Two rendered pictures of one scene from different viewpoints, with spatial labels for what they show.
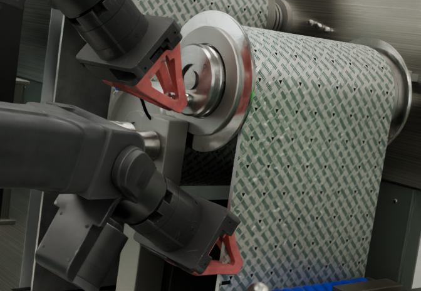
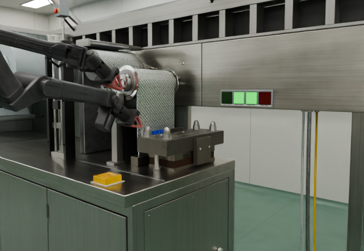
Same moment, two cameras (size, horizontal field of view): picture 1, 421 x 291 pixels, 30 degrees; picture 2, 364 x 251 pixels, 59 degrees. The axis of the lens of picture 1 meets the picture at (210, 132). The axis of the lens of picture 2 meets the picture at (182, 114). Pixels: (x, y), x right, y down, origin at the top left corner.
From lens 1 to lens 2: 0.58 m
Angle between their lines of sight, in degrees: 11
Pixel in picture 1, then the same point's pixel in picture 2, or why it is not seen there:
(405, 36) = (175, 67)
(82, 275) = (106, 126)
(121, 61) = (106, 78)
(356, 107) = (164, 85)
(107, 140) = (109, 93)
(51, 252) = (98, 121)
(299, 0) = (147, 62)
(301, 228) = (155, 116)
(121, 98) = not seen: hidden behind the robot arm
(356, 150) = (166, 96)
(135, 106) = not seen: hidden behind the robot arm
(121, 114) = not seen: hidden behind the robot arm
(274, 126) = (144, 91)
